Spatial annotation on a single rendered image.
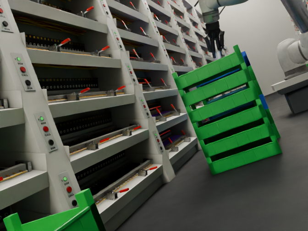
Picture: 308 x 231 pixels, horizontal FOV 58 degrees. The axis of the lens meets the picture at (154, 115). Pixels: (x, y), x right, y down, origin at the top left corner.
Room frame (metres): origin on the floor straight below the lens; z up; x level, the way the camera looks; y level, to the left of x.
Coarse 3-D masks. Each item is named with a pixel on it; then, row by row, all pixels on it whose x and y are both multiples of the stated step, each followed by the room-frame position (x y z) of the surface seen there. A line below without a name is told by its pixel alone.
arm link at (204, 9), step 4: (200, 0) 1.47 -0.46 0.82; (204, 0) 1.46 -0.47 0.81; (208, 0) 1.45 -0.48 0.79; (212, 0) 1.43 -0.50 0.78; (216, 0) 1.42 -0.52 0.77; (200, 4) 1.49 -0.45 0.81; (204, 4) 1.47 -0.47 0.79; (208, 4) 1.46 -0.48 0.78; (212, 4) 1.45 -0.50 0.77; (216, 4) 1.44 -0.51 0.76; (200, 8) 1.51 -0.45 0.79; (204, 8) 1.48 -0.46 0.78; (208, 8) 1.47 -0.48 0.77; (212, 8) 1.47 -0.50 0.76; (216, 8) 1.48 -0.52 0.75; (204, 12) 1.50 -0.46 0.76
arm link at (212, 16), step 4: (208, 12) 1.49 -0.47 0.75; (212, 12) 1.48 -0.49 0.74; (216, 12) 1.49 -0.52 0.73; (204, 16) 1.51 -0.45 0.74; (208, 16) 1.50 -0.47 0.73; (212, 16) 1.49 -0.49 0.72; (216, 16) 1.50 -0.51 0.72; (204, 20) 1.52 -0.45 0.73; (208, 20) 1.51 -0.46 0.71; (212, 20) 1.50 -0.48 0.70; (216, 20) 1.51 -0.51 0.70
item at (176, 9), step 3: (168, 0) 2.85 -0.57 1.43; (171, 0) 2.97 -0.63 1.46; (171, 3) 2.94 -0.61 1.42; (174, 3) 3.02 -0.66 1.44; (171, 6) 3.12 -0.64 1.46; (174, 6) 3.02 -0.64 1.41; (177, 6) 3.12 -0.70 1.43; (180, 6) 3.36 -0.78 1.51; (183, 6) 3.34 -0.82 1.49; (174, 9) 3.25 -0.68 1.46; (177, 9) 3.13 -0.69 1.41; (180, 9) 3.21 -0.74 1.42; (183, 9) 3.35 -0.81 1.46; (183, 12) 3.33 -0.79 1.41
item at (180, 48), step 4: (160, 36) 2.16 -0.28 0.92; (164, 44) 2.19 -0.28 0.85; (168, 44) 2.27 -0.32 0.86; (176, 44) 2.57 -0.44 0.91; (180, 44) 2.72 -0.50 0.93; (184, 44) 2.70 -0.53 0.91; (168, 48) 2.27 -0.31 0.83; (172, 48) 2.37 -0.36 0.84; (176, 48) 2.47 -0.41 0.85; (180, 48) 2.56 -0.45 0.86; (184, 48) 2.71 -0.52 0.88; (168, 52) 2.66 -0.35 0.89; (172, 52) 2.68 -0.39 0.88; (180, 52) 2.57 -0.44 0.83; (184, 52) 2.68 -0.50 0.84
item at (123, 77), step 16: (64, 0) 1.51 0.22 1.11; (80, 0) 1.47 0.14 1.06; (96, 0) 1.44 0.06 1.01; (96, 32) 1.46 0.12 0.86; (112, 32) 1.46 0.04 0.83; (96, 48) 1.48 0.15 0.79; (112, 48) 1.44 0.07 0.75; (112, 80) 1.47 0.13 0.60; (128, 80) 1.43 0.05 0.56; (112, 112) 1.50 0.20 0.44; (128, 112) 1.46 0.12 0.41; (144, 112) 1.46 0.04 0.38; (144, 144) 1.46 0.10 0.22; (160, 176) 1.45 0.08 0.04
